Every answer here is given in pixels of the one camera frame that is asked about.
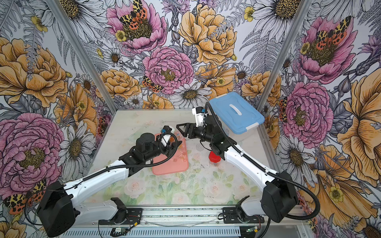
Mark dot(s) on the lollipop candies pile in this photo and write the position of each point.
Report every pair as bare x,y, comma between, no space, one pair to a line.
181,154

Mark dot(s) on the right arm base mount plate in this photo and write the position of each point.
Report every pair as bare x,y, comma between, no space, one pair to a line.
236,214

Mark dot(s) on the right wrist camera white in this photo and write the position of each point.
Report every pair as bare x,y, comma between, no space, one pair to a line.
199,114

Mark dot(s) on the aluminium corner post right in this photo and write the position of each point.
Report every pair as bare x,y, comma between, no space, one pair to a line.
281,57

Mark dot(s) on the aluminium corner post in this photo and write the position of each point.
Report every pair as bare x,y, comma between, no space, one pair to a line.
281,57
75,41

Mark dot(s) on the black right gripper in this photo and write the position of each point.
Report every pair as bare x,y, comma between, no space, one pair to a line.
188,126

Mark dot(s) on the red lid candy jar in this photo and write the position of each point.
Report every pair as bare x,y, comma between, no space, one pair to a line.
213,158

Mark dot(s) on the aluminium corner post left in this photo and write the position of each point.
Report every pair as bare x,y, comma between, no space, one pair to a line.
75,41

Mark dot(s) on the blue lid storage box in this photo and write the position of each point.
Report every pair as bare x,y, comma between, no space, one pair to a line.
236,113

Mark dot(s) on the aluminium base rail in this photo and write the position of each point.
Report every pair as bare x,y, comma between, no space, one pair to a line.
189,222

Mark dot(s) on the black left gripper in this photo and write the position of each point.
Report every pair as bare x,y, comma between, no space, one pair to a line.
169,150

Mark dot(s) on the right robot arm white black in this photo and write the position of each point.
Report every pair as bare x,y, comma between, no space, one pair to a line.
278,194

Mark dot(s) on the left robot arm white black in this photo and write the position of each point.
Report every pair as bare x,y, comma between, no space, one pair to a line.
62,206

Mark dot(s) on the pink plastic tray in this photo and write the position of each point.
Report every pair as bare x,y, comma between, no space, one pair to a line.
170,167

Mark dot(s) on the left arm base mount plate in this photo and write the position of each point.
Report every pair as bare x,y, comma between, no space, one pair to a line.
123,215

